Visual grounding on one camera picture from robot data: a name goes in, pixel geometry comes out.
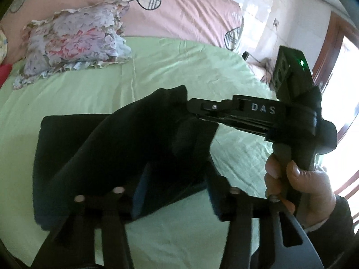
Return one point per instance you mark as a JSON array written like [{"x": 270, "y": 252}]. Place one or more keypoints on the floral ruffled pillow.
[{"x": 73, "y": 42}]

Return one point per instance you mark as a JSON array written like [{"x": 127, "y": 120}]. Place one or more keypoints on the green bed sheet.
[{"x": 182, "y": 67}]

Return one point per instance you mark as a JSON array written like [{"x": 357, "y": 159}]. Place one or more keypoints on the yellow printed pillow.
[{"x": 2, "y": 44}]

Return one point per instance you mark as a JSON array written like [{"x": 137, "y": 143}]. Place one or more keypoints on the red cushion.
[{"x": 4, "y": 74}]

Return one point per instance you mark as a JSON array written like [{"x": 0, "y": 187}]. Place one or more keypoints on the pink quilt with plaid hearts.
[{"x": 196, "y": 14}]

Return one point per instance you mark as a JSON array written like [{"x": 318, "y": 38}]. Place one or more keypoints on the person's right forearm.
[{"x": 333, "y": 238}]

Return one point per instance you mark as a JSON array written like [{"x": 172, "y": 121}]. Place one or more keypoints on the black pants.
[{"x": 98, "y": 145}]

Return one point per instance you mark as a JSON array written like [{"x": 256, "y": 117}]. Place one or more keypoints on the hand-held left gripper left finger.
[{"x": 138, "y": 194}]

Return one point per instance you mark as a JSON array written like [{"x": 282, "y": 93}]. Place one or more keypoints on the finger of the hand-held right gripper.
[{"x": 213, "y": 107}]

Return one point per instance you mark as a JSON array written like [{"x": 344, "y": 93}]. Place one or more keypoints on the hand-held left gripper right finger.
[{"x": 217, "y": 199}]

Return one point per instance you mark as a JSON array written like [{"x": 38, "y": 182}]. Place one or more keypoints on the black charger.
[{"x": 245, "y": 56}]

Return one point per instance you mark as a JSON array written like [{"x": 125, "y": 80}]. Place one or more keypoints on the wooden door frame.
[{"x": 333, "y": 39}]

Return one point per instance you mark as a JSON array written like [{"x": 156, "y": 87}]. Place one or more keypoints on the person's right hand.
[{"x": 314, "y": 190}]

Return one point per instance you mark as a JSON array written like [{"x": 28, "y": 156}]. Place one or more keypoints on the wall socket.
[{"x": 276, "y": 23}]

